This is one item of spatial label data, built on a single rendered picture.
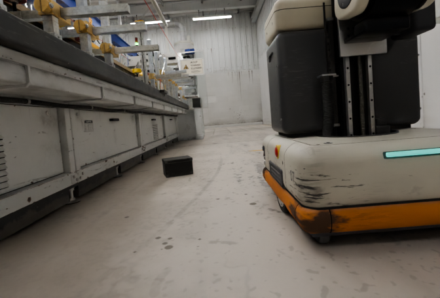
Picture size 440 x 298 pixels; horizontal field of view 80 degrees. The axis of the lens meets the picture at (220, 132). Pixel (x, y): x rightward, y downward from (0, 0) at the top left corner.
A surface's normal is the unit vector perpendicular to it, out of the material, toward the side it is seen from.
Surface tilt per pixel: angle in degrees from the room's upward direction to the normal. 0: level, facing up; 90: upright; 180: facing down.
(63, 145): 90
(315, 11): 90
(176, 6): 90
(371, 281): 0
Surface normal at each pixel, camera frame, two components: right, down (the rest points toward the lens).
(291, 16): 0.00, 0.05
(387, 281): -0.08, -1.00
